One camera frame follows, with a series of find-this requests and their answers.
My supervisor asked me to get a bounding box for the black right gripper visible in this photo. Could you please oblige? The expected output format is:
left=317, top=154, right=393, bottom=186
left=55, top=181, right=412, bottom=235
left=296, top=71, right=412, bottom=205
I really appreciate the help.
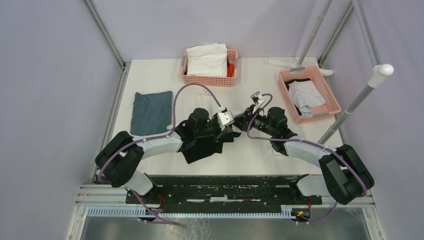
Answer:
left=232, top=104, right=275, bottom=137

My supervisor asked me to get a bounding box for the black underwear beige waistband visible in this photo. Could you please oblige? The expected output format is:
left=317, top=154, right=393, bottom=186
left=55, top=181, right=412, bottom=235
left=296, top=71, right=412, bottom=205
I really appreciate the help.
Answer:
left=175, top=120, right=241, bottom=164

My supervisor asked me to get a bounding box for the pink basket with white cloth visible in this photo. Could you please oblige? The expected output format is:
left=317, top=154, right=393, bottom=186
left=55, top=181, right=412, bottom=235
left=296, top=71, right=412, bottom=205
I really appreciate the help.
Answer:
left=179, top=49, right=239, bottom=87

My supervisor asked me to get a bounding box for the pink basket with underwear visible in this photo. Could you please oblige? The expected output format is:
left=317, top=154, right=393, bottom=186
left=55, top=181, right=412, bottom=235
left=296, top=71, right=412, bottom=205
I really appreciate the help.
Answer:
left=278, top=65, right=341, bottom=124

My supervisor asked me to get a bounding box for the white clip hanger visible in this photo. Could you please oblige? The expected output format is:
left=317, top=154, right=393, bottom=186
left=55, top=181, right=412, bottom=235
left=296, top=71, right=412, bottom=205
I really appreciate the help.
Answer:
left=166, top=109, right=242, bottom=130

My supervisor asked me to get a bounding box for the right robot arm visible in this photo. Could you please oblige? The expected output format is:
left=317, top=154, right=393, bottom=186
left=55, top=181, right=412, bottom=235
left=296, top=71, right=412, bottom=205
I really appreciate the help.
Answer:
left=234, top=106, right=375, bottom=205

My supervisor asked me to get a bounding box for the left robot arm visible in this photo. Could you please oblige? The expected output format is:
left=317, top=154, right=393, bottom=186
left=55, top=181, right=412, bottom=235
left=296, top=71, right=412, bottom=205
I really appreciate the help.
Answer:
left=95, top=108, right=234, bottom=204

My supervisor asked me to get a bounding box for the small white loose clip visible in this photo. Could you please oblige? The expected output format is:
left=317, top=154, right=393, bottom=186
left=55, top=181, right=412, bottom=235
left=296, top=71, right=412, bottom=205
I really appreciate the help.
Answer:
left=198, top=92, right=212, bottom=97

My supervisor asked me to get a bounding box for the light grey underwear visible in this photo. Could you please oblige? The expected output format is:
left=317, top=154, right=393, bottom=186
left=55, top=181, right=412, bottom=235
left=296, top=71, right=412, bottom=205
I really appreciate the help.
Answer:
left=285, top=78, right=326, bottom=116

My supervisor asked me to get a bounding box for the folded blue-grey cloth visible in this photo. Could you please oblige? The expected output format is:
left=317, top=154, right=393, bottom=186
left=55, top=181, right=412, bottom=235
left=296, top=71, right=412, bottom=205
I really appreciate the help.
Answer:
left=130, top=91, right=173, bottom=136

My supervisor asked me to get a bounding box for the white crumpled cloth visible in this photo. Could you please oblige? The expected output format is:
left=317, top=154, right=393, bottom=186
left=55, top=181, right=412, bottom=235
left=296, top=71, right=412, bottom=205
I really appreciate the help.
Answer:
left=186, top=43, right=228, bottom=77

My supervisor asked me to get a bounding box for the metal drying rack stand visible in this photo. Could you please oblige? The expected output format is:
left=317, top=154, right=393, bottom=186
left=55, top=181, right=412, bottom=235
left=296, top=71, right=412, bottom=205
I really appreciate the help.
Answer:
left=265, top=0, right=394, bottom=145

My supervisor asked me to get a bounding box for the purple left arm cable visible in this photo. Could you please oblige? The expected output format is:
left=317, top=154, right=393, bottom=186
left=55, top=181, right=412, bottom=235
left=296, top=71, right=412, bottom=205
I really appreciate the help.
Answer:
left=97, top=83, right=226, bottom=226

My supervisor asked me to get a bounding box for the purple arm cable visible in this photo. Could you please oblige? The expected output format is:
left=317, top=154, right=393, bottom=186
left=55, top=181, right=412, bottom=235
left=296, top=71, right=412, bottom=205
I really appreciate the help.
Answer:
left=245, top=93, right=369, bottom=224
left=97, top=83, right=226, bottom=226

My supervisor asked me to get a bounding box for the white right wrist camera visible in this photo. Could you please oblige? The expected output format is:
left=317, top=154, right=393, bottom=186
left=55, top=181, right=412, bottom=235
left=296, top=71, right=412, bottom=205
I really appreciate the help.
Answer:
left=250, top=91, right=265, bottom=113

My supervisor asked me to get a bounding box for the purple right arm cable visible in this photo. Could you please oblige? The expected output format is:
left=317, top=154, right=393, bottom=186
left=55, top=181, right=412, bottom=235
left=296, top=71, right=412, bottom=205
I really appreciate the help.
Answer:
left=245, top=93, right=369, bottom=224

